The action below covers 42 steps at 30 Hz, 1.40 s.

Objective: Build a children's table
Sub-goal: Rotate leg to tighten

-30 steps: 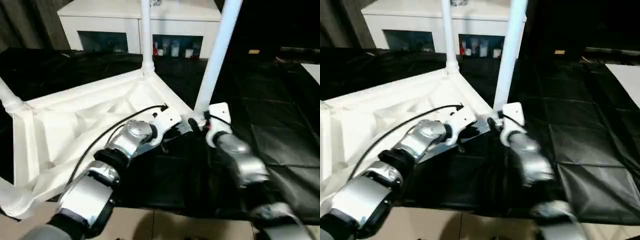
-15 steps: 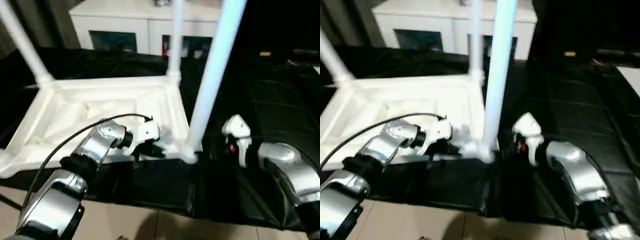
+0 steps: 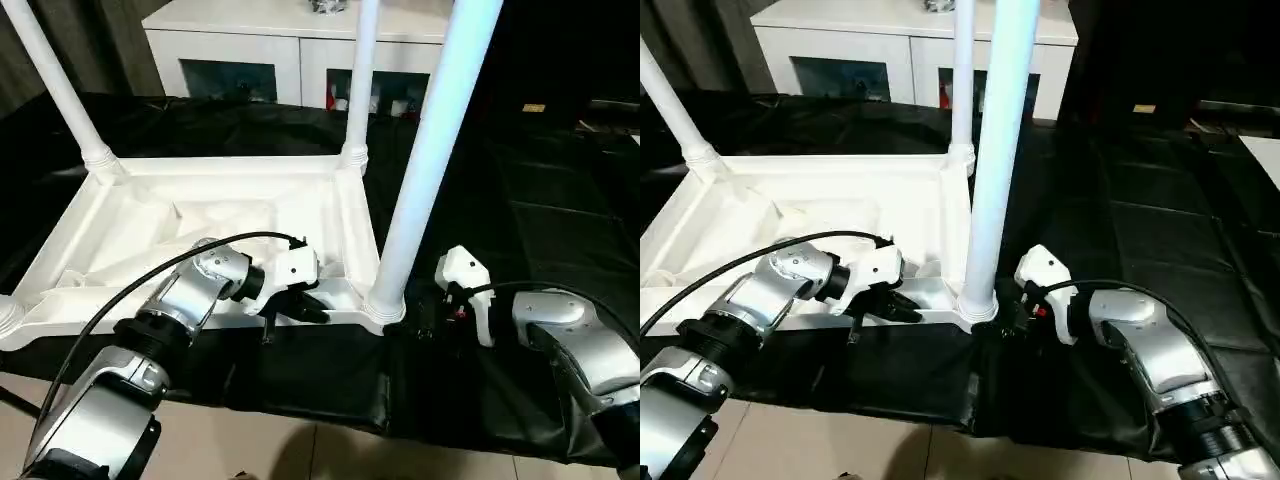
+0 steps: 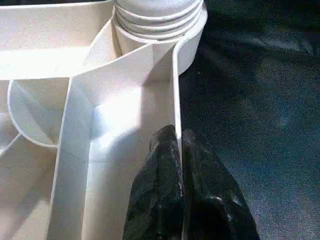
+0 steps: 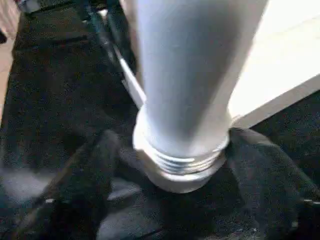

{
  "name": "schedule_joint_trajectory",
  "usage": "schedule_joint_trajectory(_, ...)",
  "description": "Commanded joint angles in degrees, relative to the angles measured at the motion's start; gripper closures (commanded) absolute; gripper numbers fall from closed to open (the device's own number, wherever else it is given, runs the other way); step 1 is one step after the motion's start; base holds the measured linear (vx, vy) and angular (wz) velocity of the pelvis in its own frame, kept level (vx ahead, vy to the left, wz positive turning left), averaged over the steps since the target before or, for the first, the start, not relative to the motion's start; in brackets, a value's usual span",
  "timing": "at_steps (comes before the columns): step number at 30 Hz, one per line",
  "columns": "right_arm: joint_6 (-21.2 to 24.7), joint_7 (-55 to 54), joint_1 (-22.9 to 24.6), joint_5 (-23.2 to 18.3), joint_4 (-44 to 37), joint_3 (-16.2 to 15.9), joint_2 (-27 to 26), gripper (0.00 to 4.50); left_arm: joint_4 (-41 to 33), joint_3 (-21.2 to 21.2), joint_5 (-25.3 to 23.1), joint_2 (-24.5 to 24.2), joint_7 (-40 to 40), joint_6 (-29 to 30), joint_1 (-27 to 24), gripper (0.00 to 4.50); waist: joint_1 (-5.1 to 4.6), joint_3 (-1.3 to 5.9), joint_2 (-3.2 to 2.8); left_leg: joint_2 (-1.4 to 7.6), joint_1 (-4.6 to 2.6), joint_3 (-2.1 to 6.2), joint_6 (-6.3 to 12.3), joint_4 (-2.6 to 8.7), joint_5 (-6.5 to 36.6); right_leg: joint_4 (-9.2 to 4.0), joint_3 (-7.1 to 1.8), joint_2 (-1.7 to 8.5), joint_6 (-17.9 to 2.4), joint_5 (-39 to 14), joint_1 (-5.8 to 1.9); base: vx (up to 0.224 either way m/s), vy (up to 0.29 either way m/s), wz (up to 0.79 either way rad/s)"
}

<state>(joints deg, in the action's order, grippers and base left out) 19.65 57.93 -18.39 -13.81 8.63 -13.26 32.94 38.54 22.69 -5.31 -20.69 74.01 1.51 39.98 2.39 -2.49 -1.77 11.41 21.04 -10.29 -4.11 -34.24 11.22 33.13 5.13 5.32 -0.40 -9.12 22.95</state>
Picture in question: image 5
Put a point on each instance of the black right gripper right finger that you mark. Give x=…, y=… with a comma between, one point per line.
x=275, y=195

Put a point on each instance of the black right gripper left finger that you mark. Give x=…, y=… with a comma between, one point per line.
x=75, y=200

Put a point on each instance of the white plastic table leg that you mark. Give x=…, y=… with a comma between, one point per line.
x=187, y=62

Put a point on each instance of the white plastic table top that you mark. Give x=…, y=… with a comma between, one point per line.
x=287, y=62

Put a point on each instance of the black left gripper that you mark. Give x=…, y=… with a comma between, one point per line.
x=80, y=7

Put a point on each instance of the black plastic mat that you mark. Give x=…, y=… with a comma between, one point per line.
x=50, y=100

